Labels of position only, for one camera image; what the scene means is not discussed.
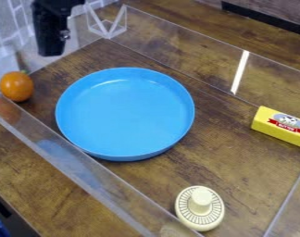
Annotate cream round toy knob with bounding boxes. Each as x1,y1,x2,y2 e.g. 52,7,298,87
175,185,225,231

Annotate blue round tray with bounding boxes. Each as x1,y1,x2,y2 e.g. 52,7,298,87
55,68,194,161

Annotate black bar on wall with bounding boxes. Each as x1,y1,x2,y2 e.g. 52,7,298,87
221,1,300,34

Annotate clear acrylic front wall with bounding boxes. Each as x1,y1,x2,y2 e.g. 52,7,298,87
0,94,202,237

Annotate orange ball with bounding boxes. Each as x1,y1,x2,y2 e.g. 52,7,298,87
0,71,34,102

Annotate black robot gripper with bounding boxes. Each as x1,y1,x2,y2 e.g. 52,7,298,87
32,0,86,56

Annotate clear acrylic back wall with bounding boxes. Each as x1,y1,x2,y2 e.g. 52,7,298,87
113,6,300,118

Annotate clear acrylic corner bracket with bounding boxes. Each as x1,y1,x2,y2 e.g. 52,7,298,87
84,0,126,40

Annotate clear acrylic wall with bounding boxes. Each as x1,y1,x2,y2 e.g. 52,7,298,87
113,6,300,118
0,94,202,237

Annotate yellow butter box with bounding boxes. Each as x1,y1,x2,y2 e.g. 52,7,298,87
252,106,300,146

